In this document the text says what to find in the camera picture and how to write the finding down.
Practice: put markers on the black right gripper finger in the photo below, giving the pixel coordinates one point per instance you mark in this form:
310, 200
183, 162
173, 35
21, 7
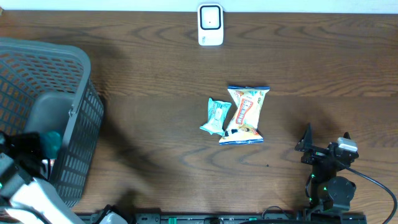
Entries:
306, 141
346, 135

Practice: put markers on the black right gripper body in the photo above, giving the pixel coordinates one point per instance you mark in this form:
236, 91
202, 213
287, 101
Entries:
316, 154

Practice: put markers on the teal white pack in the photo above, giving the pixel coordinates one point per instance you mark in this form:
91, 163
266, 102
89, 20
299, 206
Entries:
217, 112

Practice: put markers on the blue Listerine mouthwash bottle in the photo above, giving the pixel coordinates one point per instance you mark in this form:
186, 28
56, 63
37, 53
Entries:
50, 144

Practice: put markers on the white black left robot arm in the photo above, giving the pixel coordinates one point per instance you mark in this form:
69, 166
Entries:
26, 193

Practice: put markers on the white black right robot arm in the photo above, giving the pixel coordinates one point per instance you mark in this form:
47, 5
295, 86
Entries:
326, 191

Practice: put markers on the white barcode scanner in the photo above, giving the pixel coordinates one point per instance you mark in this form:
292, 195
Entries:
210, 24

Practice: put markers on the grey plastic basket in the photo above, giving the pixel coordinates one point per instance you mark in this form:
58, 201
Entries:
47, 87

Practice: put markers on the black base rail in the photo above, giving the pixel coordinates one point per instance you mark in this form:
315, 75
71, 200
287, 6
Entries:
269, 217

